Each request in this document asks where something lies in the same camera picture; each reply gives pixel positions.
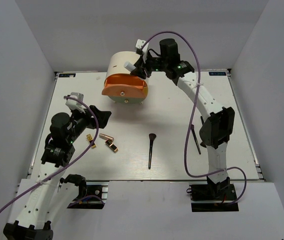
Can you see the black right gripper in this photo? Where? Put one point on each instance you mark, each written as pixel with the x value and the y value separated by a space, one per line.
pixel 138 71

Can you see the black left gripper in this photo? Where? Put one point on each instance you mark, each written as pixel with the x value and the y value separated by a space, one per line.
pixel 87 115

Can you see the lavender white tube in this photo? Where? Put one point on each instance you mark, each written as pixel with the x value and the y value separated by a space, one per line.
pixel 129 67

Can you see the cream round drawer organizer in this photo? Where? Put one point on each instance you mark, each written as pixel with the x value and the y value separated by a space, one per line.
pixel 119 85

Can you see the black powder brush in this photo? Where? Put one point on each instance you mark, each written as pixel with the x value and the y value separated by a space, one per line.
pixel 152 137

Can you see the small black makeup brush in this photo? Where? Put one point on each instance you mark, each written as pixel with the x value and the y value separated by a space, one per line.
pixel 195 139

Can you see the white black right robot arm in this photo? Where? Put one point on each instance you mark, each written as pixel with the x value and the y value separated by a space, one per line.
pixel 218 120

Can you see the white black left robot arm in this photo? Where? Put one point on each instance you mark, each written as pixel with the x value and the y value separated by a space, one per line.
pixel 53 192

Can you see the rose gold lipstick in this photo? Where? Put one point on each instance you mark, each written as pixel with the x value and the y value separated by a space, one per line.
pixel 106 137

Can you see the black gold lipstick left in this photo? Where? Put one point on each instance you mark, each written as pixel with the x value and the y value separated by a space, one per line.
pixel 91 141

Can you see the black gold lipstick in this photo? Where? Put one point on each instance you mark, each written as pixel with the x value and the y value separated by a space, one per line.
pixel 91 141
pixel 111 145

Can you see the black gold lipstick right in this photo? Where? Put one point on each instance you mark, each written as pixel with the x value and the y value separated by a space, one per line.
pixel 111 145

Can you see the black fan brush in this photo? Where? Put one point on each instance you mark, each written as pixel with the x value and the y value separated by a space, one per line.
pixel 202 143

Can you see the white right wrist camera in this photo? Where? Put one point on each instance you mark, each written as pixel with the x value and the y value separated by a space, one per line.
pixel 141 47

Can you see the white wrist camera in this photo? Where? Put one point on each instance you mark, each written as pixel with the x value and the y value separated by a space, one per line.
pixel 141 47
pixel 73 101

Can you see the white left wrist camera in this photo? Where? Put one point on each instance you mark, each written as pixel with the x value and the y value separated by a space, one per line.
pixel 73 101

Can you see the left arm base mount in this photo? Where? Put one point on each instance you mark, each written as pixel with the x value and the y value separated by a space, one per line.
pixel 91 195

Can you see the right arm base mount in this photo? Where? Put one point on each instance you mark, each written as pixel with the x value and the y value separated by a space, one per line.
pixel 204 201

